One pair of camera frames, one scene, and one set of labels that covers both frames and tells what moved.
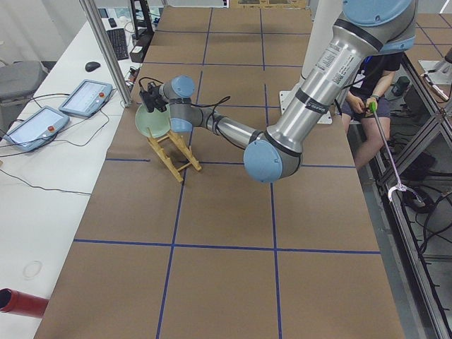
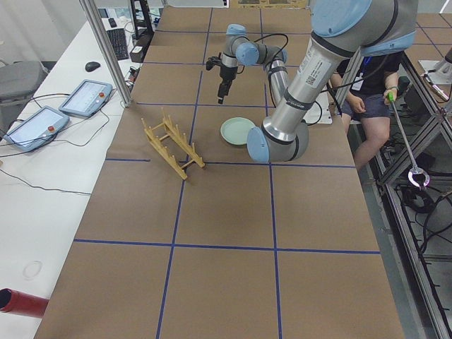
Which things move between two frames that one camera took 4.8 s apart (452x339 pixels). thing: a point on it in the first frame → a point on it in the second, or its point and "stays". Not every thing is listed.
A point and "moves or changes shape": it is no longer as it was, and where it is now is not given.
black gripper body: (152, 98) → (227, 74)
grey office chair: (19, 80) stays
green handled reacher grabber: (399, 186) → (416, 171)
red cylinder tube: (20, 303) stays
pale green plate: (152, 123) moves or changes shape
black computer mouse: (91, 66) stays
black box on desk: (137, 54) stays
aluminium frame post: (94, 22) stays
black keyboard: (118, 39) stays
